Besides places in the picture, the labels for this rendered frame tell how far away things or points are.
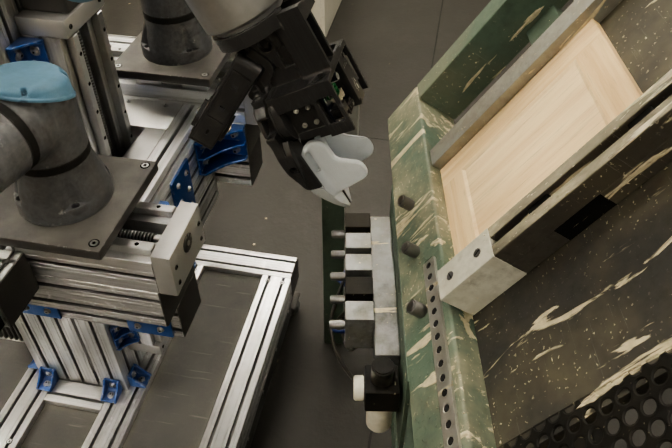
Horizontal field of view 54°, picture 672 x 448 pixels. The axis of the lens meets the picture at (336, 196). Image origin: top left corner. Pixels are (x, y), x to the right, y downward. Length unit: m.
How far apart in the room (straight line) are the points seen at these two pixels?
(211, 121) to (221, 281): 1.49
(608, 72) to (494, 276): 0.37
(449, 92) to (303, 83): 1.02
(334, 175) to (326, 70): 0.11
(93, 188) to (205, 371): 0.90
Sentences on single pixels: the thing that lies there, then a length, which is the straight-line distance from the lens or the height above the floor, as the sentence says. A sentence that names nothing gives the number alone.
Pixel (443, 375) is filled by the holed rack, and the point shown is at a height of 0.89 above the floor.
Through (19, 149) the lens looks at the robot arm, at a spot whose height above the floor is 1.21.
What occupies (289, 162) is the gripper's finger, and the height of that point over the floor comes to 1.39.
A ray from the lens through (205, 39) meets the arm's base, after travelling 1.47.
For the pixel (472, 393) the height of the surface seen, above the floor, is 0.90.
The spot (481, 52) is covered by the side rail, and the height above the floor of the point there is 1.03.
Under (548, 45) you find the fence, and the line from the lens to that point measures 1.26.
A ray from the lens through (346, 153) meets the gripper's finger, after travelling 0.64.
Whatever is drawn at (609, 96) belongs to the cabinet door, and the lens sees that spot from 1.10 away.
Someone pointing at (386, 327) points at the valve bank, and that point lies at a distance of 1.27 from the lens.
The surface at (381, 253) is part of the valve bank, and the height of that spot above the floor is 0.74.
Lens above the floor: 1.75
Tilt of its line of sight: 41 degrees down
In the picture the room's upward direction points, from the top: straight up
